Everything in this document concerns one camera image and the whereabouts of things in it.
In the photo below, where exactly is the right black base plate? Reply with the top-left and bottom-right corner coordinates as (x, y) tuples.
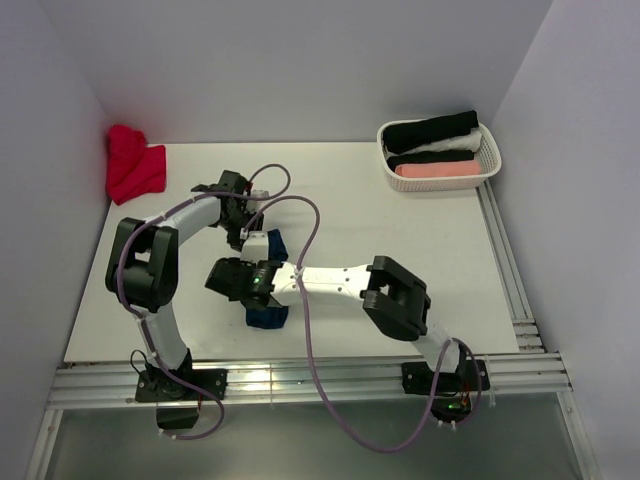
(401, 359), (491, 396)

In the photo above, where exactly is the black rolled shirt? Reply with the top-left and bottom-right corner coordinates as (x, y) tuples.
(382, 110), (479, 154)
(386, 150), (475, 171)

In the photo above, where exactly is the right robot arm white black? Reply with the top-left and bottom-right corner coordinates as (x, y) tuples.
(205, 256), (468, 390)

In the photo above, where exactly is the pink rolled shirt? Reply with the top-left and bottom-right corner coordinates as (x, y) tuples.
(394, 160), (483, 178)

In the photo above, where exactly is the top black rolled shirt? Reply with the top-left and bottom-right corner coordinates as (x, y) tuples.
(382, 110), (479, 154)

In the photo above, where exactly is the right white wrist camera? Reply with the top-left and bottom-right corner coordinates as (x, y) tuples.
(240, 231), (269, 264)

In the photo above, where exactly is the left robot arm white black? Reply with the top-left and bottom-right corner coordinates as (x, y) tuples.
(105, 170), (269, 399)

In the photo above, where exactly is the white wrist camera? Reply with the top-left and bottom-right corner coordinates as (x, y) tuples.
(250, 189), (269, 201)
(240, 231), (269, 264)

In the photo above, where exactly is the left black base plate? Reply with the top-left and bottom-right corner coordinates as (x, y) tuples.
(134, 369), (227, 403)

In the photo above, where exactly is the white rolled shirt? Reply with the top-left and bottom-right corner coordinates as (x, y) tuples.
(410, 128), (483, 153)

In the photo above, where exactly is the white plastic basket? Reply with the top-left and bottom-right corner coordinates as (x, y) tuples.
(376, 119), (502, 192)

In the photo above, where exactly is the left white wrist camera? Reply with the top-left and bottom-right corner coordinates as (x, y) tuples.
(250, 189), (269, 201)

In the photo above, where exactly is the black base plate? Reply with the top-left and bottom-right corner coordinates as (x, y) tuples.
(401, 359), (491, 396)
(134, 369), (227, 403)

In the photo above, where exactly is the red t-shirt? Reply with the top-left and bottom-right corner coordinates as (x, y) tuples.
(106, 124), (167, 205)

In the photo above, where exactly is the aluminium rail frame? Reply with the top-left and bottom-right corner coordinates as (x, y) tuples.
(27, 183), (601, 479)

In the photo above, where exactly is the lower black rolled shirt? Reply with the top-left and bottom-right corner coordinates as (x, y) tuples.
(386, 150), (475, 171)

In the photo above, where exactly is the blue Mickey Mouse t-shirt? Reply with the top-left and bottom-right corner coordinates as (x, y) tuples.
(245, 229), (289, 330)

